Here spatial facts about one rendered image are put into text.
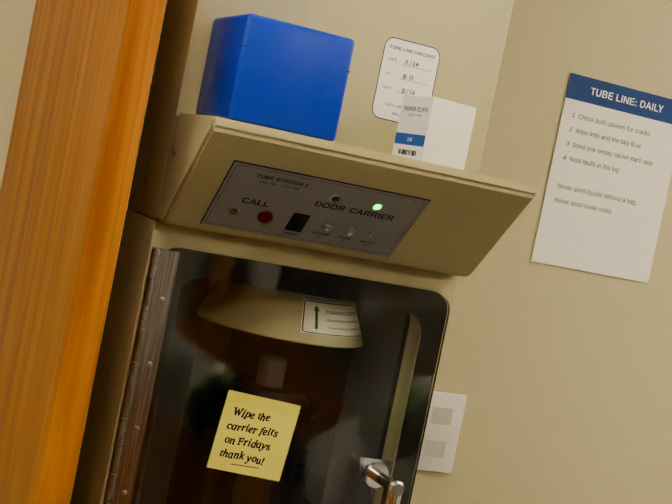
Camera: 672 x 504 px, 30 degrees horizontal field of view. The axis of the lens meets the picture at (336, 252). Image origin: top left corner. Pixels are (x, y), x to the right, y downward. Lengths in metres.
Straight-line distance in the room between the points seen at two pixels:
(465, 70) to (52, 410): 0.52
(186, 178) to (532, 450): 0.95
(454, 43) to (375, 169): 0.21
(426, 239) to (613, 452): 0.85
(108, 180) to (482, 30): 0.43
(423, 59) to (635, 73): 0.71
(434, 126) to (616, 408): 0.90
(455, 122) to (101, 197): 0.34
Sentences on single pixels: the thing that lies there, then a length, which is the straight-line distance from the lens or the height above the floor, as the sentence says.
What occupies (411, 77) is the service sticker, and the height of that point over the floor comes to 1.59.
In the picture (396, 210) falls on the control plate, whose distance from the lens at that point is 1.15.
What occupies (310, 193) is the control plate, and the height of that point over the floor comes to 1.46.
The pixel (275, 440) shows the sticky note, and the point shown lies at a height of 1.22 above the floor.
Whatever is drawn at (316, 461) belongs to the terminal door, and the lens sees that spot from 1.24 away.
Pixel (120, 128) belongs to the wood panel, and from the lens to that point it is 1.05.
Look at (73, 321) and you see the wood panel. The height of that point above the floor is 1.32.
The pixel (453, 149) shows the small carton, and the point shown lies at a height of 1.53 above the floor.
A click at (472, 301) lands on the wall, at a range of 1.79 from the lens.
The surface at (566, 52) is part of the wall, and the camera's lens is 1.84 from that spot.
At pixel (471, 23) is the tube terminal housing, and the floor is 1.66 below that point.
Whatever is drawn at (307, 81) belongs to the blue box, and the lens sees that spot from 1.08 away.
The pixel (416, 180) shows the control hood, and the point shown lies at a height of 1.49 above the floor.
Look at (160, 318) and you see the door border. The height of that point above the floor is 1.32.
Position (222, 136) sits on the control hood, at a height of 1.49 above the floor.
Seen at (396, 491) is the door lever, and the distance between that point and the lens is 1.22.
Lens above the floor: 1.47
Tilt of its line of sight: 3 degrees down
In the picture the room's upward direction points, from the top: 11 degrees clockwise
